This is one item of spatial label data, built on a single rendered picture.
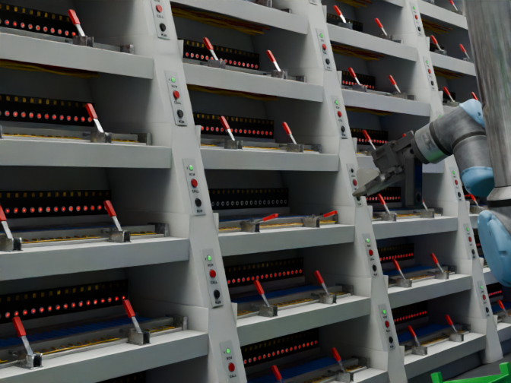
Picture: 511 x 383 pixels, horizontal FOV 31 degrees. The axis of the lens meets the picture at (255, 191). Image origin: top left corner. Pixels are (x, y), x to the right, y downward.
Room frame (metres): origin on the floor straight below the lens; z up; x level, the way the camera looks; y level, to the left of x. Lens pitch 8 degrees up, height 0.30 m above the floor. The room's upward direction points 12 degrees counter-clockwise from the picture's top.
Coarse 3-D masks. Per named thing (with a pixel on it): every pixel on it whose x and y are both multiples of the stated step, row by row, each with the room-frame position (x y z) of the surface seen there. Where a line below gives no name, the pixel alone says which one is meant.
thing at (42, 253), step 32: (0, 192) 1.70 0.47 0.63; (32, 192) 1.77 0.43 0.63; (64, 192) 1.84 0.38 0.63; (96, 192) 1.91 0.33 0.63; (0, 224) 1.71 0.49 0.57; (32, 224) 1.78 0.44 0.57; (64, 224) 1.84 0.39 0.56; (96, 224) 1.89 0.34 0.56; (128, 224) 1.97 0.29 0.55; (160, 224) 1.90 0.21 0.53; (0, 256) 1.49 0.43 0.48; (32, 256) 1.54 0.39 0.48; (64, 256) 1.60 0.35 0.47; (96, 256) 1.67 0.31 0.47; (128, 256) 1.74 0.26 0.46; (160, 256) 1.82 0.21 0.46
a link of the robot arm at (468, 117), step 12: (456, 108) 2.04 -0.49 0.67; (468, 108) 2.01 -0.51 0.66; (480, 108) 2.03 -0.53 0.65; (444, 120) 2.05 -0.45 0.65; (456, 120) 2.03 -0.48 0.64; (468, 120) 2.01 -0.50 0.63; (480, 120) 2.00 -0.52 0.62; (432, 132) 2.07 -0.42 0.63; (444, 132) 2.05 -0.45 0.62; (456, 132) 2.02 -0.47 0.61; (468, 132) 2.00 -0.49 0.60; (444, 144) 2.06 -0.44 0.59
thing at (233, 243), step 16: (256, 208) 2.40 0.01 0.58; (272, 208) 2.46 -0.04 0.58; (288, 208) 2.53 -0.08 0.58; (304, 208) 2.54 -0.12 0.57; (320, 208) 2.51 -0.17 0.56; (336, 208) 2.48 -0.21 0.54; (352, 208) 2.46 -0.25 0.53; (336, 224) 2.46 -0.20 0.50; (352, 224) 2.46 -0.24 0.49; (224, 240) 1.99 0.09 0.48; (240, 240) 2.04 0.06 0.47; (256, 240) 2.09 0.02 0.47; (272, 240) 2.14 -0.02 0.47; (288, 240) 2.20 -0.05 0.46; (304, 240) 2.26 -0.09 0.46; (320, 240) 2.32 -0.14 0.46; (336, 240) 2.39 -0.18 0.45; (352, 240) 2.46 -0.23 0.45
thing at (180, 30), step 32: (0, 0) 1.82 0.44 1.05; (32, 0) 1.90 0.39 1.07; (64, 0) 1.98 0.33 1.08; (192, 32) 2.35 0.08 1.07; (224, 32) 2.47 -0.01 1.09; (352, 64) 3.07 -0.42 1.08; (32, 96) 1.86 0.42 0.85; (64, 96) 1.93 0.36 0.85; (192, 96) 2.30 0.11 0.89; (224, 96) 2.42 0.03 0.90; (96, 128) 2.00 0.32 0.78; (224, 256) 2.30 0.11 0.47; (256, 256) 2.41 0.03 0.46; (288, 256) 2.54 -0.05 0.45; (0, 288) 1.72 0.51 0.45; (32, 288) 1.78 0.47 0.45
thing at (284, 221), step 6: (318, 216) 2.41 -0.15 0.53; (330, 216) 2.46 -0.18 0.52; (222, 222) 2.06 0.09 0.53; (228, 222) 2.08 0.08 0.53; (234, 222) 2.10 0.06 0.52; (264, 222) 2.20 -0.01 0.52; (270, 222) 2.22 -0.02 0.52; (276, 222) 2.25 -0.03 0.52; (282, 222) 2.27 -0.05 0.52; (288, 222) 2.29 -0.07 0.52; (294, 222) 2.31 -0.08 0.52; (300, 222) 2.34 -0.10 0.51; (324, 222) 2.40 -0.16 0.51; (330, 222) 2.43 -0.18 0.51; (222, 228) 2.07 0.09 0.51; (228, 228) 2.08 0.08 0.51; (234, 228) 2.10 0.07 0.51; (240, 228) 2.09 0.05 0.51
